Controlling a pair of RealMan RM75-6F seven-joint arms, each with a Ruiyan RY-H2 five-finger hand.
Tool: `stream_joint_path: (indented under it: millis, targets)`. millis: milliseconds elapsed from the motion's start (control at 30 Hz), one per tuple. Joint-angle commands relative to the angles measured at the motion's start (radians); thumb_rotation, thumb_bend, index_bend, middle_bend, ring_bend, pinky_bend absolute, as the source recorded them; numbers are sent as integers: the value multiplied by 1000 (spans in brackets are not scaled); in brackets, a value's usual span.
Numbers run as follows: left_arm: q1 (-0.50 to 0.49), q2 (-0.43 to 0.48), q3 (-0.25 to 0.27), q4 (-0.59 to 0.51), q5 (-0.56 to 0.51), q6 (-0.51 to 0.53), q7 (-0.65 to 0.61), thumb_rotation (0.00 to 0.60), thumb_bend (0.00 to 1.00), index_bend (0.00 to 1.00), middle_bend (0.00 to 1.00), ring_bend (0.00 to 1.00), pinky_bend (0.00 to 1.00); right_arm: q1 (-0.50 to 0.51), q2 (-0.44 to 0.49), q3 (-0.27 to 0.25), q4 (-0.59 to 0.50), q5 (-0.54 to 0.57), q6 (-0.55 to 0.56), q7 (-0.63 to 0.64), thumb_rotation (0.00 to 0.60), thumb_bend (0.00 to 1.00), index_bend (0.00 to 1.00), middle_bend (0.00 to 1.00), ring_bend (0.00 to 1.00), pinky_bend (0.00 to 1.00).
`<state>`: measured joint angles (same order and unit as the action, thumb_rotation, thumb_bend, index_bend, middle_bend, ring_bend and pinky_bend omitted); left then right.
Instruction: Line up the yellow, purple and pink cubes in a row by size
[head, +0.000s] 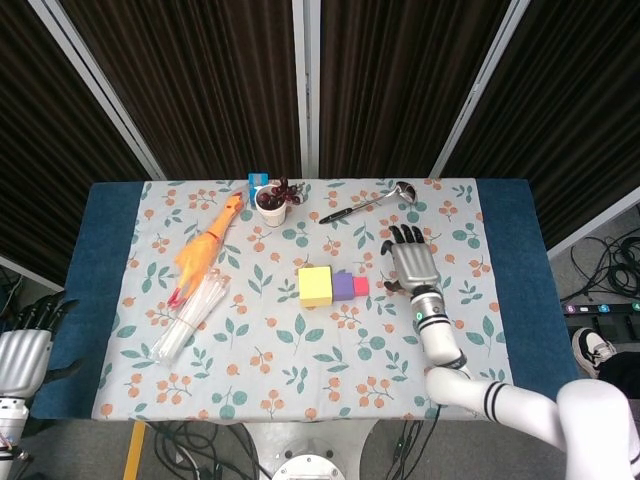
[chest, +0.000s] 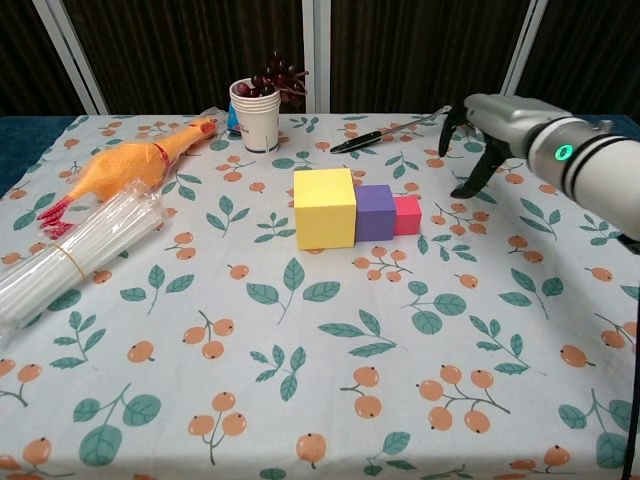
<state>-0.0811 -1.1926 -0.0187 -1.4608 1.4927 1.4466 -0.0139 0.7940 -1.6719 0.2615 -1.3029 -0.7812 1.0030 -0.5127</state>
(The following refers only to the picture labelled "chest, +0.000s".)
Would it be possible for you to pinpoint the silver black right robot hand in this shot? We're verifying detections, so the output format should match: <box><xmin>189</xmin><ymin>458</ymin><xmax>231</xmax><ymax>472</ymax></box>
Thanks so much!
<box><xmin>438</xmin><ymin>93</ymin><xmax>571</xmax><ymax>199</ymax></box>

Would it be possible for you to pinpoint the small pink foam cube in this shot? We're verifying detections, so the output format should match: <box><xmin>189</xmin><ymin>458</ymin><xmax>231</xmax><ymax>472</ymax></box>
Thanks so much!
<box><xmin>392</xmin><ymin>195</ymin><xmax>422</xmax><ymax>237</ymax></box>

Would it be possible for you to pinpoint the medium purple foam cube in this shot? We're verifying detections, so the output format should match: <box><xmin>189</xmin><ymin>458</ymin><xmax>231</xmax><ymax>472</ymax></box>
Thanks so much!
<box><xmin>353</xmin><ymin>184</ymin><xmax>397</xmax><ymax>244</ymax></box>

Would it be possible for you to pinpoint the large yellow foam cube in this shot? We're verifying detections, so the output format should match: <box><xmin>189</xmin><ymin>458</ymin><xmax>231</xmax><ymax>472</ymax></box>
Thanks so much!
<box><xmin>293</xmin><ymin>167</ymin><xmax>357</xmax><ymax>251</ymax></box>

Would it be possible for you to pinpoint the dark corrugated partition panel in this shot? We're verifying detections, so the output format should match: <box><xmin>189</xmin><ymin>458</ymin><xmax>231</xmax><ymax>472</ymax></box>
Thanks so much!
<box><xmin>512</xmin><ymin>0</ymin><xmax>640</xmax><ymax>124</ymax></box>
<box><xmin>62</xmin><ymin>0</ymin><xmax>307</xmax><ymax>115</ymax></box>
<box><xmin>0</xmin><ymin>0</ymin><xmax>86</xmax><ymax>117</ymax></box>
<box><xmin>329</xmin><ymin>0</ymin><xmax>531</xmax><ymax>114</ymax></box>

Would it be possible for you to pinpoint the bunch of dark grapes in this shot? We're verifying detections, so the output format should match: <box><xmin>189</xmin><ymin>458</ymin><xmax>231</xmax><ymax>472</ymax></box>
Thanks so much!
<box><xmin>235</xmin><ymin>48</ymin><xmax>310</xmax><ymax>105</ymax></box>

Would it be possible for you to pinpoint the stack of white paper cups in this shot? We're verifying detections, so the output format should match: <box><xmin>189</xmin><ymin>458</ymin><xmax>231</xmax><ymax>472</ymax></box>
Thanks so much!
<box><xmin>229</xmin><ymin>78</ymin><xmax>281</xmax><ymax>155</ymax></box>

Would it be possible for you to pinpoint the small blue packet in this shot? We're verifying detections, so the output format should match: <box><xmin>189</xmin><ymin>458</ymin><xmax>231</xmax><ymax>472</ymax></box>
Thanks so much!
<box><xmin>225</xmin><ymin>97</ymin><xmax>244</xmax><ymax>135</ymax></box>

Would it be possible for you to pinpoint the floral fruit print tablecloth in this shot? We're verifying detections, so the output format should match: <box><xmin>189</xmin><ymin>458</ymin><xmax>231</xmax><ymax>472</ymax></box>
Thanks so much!
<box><xmin>0</xmin><ymin>113</ymin><xmax>640</xmax><ymax>480</ymax></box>

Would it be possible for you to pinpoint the yellow rubber chicken toy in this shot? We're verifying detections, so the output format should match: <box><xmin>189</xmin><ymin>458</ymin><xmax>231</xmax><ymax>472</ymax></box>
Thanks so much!
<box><xmin>38</xmin><ymin>113</ymin><xmax>220</xmax><ymax>245</ymax></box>

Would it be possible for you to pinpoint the bundle of clear straws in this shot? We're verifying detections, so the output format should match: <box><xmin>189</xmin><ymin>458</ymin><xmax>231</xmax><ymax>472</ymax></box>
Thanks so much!
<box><xmin>0</xmin><ymin>180</ymin><xmax>174</xmax><ymax>346</ymax></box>

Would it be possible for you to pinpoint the white partition frame post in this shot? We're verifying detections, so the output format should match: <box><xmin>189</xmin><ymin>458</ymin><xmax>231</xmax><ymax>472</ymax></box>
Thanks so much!
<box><xmin>44</xmin><ymin>0</ymin><xmax>109</xmax><ymax>115</ymax></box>
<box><xmin>493</xmin><ymin>0</ymin><xmax>549</xmax><ymax>114</ymax></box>
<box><xmin>302</xmin><ymin>0</ymin><xmax>332</xmax><ymax>114</ymax></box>

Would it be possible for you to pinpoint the steel ladle with black handle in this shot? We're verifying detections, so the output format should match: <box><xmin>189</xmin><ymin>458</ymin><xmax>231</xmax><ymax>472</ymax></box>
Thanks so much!
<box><xmin>329</xmin><ymin>105</ymin><xmax>454</xmax><ymax>155</ymax></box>

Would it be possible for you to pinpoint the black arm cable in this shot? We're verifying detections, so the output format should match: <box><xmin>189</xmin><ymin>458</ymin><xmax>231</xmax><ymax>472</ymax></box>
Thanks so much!
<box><xmin>619</xmin><ymin>282</ymin><xmax>640</xmax><ymax>480</ymax></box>

